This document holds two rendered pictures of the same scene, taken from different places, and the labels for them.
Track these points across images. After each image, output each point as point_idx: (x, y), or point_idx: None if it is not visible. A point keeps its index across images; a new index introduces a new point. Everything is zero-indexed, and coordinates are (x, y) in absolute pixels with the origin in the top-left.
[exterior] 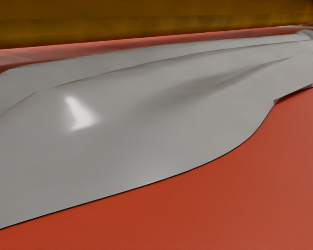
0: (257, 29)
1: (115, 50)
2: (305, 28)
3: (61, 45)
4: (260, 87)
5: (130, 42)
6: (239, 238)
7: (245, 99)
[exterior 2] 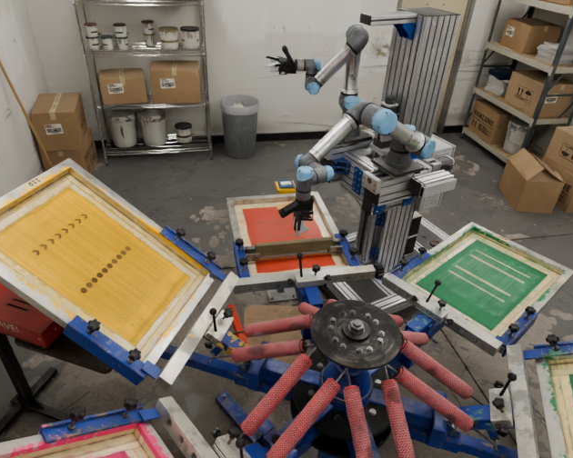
0: (266, 263)
1: (306, 255)
2: (254, 262)
3: (309, 260)
4: None
5: (301, 259)
6: None
7: None
